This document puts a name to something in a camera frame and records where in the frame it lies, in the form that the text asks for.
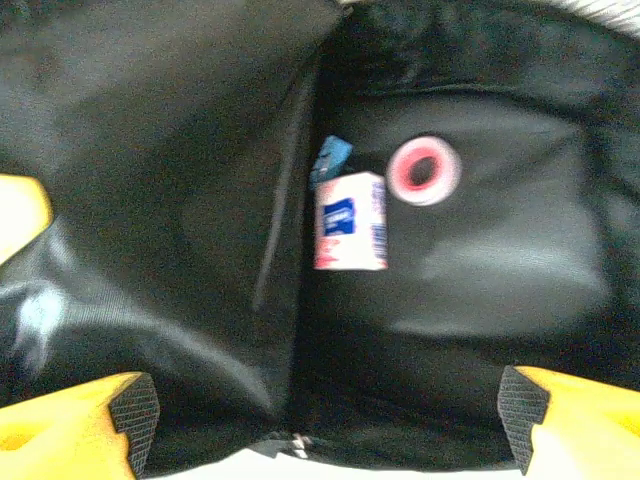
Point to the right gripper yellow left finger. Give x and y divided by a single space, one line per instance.
65 430

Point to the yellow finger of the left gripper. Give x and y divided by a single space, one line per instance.
20 215

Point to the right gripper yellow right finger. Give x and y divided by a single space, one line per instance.
585 430

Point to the black backpack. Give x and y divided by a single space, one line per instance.
175 200

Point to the pink tape roll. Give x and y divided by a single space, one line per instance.
442 172

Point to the pink white small packet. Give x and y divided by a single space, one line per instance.
350 225

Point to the blue binder clips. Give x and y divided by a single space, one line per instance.
332 155

